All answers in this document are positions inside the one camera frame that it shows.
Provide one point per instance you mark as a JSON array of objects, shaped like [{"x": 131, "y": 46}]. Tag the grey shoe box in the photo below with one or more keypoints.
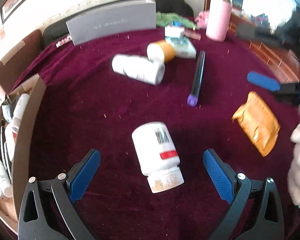
[{"x": 114, "y": 18}]

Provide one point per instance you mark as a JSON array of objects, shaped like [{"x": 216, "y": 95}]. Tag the white bottle small label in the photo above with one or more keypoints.
[{"x": 20, "y": 107}]

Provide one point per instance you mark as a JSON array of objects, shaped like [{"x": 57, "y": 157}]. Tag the pink thermos flask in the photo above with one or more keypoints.
[{"x": 218, "y": 19}]

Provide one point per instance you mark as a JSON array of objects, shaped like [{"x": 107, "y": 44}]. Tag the yellow padded envelope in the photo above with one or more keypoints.
[{"x": 258, "y": 122}]

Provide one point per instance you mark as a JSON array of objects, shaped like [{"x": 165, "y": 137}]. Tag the black leather headboard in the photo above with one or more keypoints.
[{"x": 58, "y": 30}]

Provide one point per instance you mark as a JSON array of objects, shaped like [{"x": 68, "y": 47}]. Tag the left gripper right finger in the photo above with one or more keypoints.
[{"x": 266, "y": 217}]

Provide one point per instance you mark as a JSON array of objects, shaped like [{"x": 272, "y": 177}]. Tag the white charger on bed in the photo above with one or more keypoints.
[{"x": 174, "y": 31}]

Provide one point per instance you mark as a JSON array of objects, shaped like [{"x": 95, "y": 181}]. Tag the white spray bottle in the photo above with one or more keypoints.
[{"x": 5, "y": 184}]

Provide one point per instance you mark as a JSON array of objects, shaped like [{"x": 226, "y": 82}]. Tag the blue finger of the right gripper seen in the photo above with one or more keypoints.
[{"x": 263, "y": 81}]

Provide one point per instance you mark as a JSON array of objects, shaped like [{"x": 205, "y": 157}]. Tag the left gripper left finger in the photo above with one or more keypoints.
[{"x": 66, "y": 188}]

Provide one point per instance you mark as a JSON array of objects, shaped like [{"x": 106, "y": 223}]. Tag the black marker purple cap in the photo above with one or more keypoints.
[{"x": 193, "y": 97}]

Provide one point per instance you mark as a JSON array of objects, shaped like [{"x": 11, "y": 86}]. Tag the green cloth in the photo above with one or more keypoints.
[{"x": 164, "y": 19}]

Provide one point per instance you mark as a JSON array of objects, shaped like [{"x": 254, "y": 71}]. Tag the pink cloth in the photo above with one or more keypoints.
[{"x": 202, "y": 19}]

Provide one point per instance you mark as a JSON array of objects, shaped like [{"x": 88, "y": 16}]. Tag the teal tissue pack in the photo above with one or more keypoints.
[{"x": 183, "y": 47}]

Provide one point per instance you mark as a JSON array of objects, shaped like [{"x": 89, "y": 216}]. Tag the cardboard tray box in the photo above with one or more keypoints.
[{"x": 10, "y": 209}]

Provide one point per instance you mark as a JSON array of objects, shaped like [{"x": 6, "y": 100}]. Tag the books on sill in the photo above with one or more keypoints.
[{"x": 237, "y": 7}]

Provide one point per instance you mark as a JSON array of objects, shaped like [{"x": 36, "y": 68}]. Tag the clear case orange item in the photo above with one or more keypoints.
[{"x": 11, "y": 133}]

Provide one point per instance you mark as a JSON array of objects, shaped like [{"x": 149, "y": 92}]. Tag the white bottle red label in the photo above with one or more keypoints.
[{"x": 158, "y": 158}]

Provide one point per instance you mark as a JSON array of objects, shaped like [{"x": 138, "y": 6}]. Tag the white lotion bottle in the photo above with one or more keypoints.
[{"x": 139, "y": 68}]

